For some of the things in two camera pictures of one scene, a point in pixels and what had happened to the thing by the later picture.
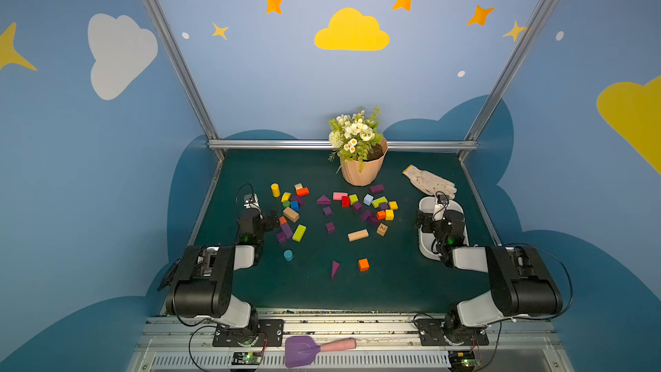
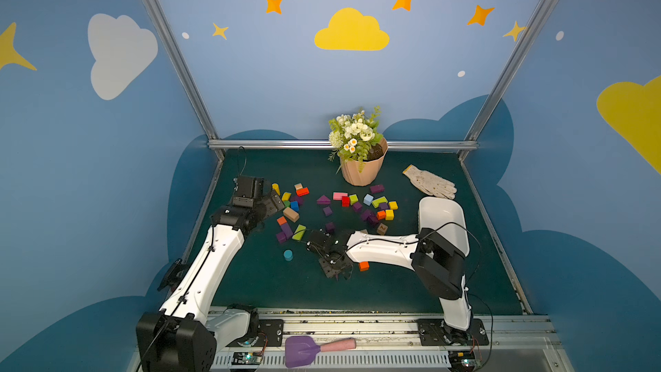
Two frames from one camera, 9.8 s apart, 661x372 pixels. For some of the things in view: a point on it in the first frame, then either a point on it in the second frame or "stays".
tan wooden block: (291, 214) stays
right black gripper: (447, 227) -> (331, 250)
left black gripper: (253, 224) -> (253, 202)
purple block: (367, 215) stays
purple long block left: (287, 230) stays
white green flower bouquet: (351, 135) stays
